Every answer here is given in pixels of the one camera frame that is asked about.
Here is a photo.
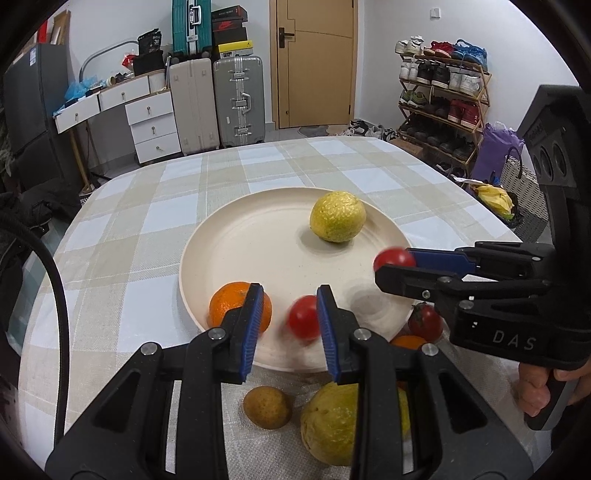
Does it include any red tomato with stem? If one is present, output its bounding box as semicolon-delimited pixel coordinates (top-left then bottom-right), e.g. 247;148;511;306
408;302;444;343

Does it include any orange mandarin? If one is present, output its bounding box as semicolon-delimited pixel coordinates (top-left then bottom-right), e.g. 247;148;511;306
208;282;273;333
391;335;427;350

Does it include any red tomato front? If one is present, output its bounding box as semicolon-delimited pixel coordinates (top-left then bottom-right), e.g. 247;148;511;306
373;247;417;272

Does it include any yellow guava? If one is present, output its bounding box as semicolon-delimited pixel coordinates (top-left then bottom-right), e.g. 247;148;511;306
299;380;412;467

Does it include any yellow-green guava front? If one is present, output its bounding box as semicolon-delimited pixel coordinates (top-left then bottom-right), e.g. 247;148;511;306
310;191;367;243

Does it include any small brown longan fruit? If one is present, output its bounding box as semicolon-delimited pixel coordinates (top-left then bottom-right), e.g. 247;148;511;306
242;386;293;430

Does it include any small red tomato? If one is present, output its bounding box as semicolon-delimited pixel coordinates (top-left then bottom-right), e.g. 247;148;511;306
287;295;321;341

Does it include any person's right hand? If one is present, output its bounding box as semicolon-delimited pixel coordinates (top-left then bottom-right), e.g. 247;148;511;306
516;361;591;417

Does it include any purple bag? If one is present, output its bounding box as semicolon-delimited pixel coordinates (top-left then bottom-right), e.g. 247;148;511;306
471;122;524;181

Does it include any wooden shoe rack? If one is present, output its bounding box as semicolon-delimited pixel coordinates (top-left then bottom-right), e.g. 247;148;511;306
394;35;492;173

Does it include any checked beige tablecloth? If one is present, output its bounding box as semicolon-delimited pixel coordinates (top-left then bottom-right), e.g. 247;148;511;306
18;135;541;480

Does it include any cream round plate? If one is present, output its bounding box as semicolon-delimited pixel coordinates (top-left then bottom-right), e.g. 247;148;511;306
179;187;413;373

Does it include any black jacket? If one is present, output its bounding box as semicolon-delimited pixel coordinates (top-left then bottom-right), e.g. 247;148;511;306
1;178;82;227

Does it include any wooden door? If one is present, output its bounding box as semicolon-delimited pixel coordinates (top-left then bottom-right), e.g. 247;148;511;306
270;1;358;129

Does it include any silver aluminium suitcase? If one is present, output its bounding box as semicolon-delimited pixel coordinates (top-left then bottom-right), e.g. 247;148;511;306
213;55;266;148

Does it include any white drawer desk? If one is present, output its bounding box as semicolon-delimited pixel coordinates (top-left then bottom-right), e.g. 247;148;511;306
54;68;182;166

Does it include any beige suitcase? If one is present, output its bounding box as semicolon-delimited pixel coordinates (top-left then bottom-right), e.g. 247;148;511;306
169;58;221;156

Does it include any stack of shoe boxes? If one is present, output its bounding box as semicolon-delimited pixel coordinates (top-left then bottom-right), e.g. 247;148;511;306
211;5;253;60

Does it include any black refrigerator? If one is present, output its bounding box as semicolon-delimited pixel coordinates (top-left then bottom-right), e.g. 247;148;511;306
3;44;83;191

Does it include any teal suitcase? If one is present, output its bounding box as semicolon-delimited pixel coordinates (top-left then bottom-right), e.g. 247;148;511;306
171;0;212;58

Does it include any black cable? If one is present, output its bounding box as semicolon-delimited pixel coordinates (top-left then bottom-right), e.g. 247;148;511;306
0;216;71;444

